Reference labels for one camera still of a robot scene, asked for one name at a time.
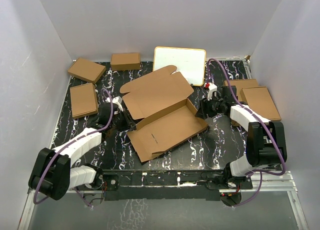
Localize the large cardboard box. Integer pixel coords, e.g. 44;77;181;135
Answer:
120;65;208;162
229;79;260;131

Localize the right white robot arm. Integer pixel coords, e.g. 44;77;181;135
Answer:
196;83;287;188

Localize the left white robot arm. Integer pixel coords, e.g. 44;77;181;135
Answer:
28;103;133;200

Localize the small folded cardboard box right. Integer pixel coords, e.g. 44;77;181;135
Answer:
240;86;281;121

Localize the folded cardboard box back centre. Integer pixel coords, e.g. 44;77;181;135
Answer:
110;53;141;71

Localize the folded cardboard box back left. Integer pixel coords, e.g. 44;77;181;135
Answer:
67;58;106;84

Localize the black base bar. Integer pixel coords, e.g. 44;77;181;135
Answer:
102;170;253;201

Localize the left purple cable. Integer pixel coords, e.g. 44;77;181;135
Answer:
32;88;113;205

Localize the purple cable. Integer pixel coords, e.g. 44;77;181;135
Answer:
32;88;113;205
205;58;287;175

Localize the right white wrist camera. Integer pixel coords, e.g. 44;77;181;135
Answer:
204;82;218;101

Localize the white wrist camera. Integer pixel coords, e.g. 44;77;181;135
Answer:
103;96;123;115
204;82;218;101

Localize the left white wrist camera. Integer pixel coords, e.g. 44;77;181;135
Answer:
103;96;123;115

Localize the white board with yellow frame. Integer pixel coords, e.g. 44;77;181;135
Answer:
153;46;206;86

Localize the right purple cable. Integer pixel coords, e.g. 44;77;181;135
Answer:
205;58;287;175

